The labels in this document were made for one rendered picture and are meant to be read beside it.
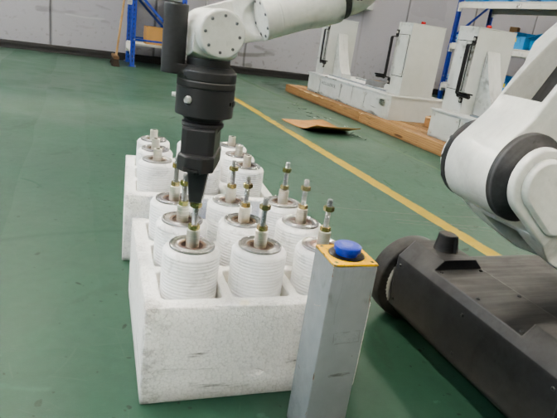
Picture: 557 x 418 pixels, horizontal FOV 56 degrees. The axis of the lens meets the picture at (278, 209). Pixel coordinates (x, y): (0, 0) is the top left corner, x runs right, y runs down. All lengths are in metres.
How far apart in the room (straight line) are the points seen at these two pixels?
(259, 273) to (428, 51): 3.54
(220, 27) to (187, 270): 0.37
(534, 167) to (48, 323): 0.92
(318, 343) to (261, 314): 0.14
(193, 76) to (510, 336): 0.66
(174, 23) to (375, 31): 7.45
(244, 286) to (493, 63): 2.98
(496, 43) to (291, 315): 3.02
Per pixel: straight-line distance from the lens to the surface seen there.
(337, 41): 5.46
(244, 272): 0.89
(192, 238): 0.87
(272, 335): 0.92
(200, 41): 0.75
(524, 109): 0.93
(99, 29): 7.11
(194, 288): 0.87
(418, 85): 4.29
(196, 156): 0.79
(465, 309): 1.04
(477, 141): 0.92
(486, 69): 3.66
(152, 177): 1.37
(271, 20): 0.81
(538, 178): 0.87
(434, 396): 1.09
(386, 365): 1.13
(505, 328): 0.99
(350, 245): 0.77
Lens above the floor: 0.60
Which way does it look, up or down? 18 degrees down
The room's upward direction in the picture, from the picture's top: 8 degrees clockwise
